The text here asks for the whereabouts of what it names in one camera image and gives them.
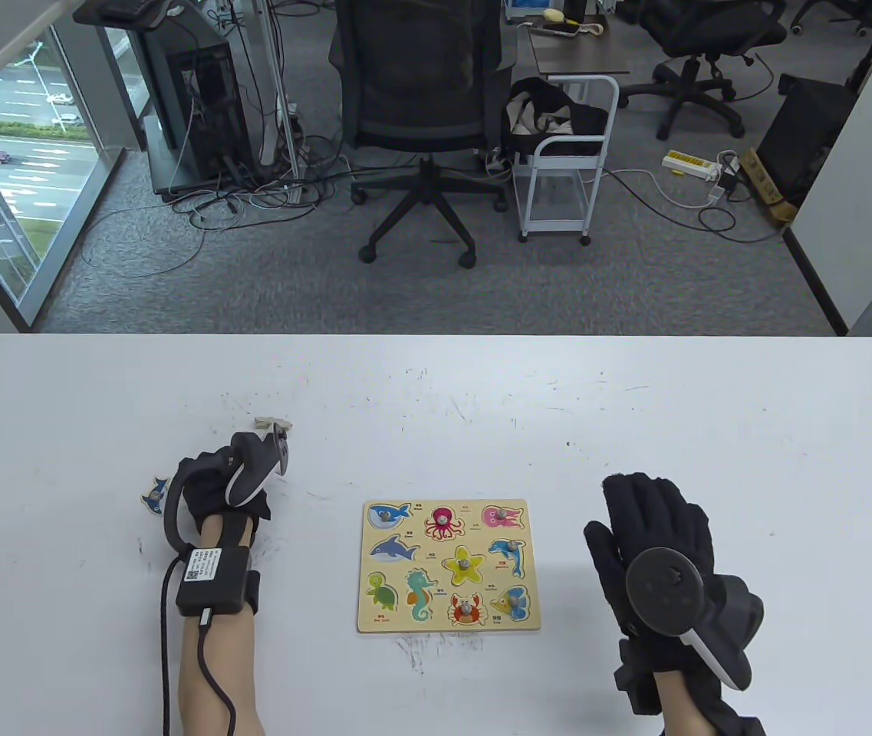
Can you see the glass window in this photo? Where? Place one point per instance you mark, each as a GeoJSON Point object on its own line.
{"type": "Point", "coordinates": [14, 169]}

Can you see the black computer tower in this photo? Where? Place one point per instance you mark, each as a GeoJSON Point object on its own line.
{"type": "Point", "coordinates": [202, 115]}

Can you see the black right hand controller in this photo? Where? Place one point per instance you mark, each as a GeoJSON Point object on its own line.
{"type": "Point", "coordinates": [666, 590]}

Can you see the person's left forearm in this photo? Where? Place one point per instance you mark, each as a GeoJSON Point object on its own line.
{"type": "Point", "coordinates": [225, 675]}

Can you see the pink squid puzzle piece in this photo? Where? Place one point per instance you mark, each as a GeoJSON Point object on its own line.
{"type": "Point", "coordinates": [498, 517]}

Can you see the white rig pole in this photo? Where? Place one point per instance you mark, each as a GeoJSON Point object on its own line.
{"type": "Point", "coordinates": [280, 100]}

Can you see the black monitor stand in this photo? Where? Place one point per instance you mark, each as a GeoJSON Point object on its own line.
{"type": "Point", "coordinates": [125, 11]}

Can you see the black bottle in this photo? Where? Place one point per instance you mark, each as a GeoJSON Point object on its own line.
{"type": "Point", "coordinates": [574, 8]}

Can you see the black mesh office chair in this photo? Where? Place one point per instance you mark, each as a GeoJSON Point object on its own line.
{"type": "Point", "coordinates": [420, 84]}

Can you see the pale yellow curved object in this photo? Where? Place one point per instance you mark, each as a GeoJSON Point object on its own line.
{"type": "Point", "coordinates": [593, 29]}

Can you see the person's left hand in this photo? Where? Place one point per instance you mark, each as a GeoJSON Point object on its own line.
{"type": "Point", "coordinates": [205, 491]}

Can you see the black case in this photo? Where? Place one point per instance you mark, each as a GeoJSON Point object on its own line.
{"type": "Point", "coordinates": [804, 134]}

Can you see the black and beige bag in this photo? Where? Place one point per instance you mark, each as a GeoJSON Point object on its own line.
{"type": "Point", "coordinates": [551, 115]}

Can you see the person's right hand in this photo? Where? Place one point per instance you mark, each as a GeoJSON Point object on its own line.
{"type": "Point", "coordinates": [658, 514]}

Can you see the brown side table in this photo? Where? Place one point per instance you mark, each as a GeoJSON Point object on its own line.
{"type": "Point", "coordinates": [581, 54]}

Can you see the white yellow power strip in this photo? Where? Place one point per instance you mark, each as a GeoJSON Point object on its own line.
{"type": "Point", "coordinates": [689, 162]}

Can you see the wooden puzzle frame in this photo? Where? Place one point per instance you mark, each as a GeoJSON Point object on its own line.
{"type": "Point", "coordinates": [436, 563]}

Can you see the yellow round object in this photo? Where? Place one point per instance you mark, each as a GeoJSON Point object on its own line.
{"type": "Point", "coordinates": [554, 14]}

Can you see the white rolling cart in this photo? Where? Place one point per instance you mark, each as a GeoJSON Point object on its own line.
{"type": "Point", "coordinates": [562, 228]}

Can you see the black left hand controller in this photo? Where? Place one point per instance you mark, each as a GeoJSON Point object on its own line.
{"type": "Point", "coordinates": [251, 468]}

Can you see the cardboard box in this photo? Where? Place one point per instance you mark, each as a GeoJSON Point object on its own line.
{"type": "Point", "coordinates": [769, 188]}

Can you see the blue white box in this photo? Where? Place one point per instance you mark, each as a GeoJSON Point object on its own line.
{"type": "Point", "coordinates": [528, 8]}

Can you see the red crab puzzle piece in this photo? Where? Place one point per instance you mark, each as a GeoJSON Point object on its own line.
{"type": "Point", "coordinates": [467, 611]}

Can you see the white plug adapter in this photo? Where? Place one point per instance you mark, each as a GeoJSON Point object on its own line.
{"type": "Point", "coordinates": [727, 165]}

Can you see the blue shark puzzle piece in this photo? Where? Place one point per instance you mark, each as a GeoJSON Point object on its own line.
{"type": "Point", "coordinates": [153, 498]}

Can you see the light blue dolphin puzzle piece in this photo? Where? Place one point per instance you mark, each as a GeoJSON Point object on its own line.
{"type": "Point", "coordinates": [508, 550]}

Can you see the black hand controller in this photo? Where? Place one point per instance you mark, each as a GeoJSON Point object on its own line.
{"type": "Point", "coordinates": [666, 590]}
{"type": "Point", "coordinates": [251, 468]}

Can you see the wooden turtle puzzle piece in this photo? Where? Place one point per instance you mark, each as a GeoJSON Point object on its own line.
{"type": "Point", "coordinates": [263, 421]}

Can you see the black left wrist camera module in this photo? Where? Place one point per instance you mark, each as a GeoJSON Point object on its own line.
{"type": "Point", "coordinates": [213, 583]}

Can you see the person's right forearm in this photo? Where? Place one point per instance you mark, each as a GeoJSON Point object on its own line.
{"type": "Point", "coordinates": [685, 709]}

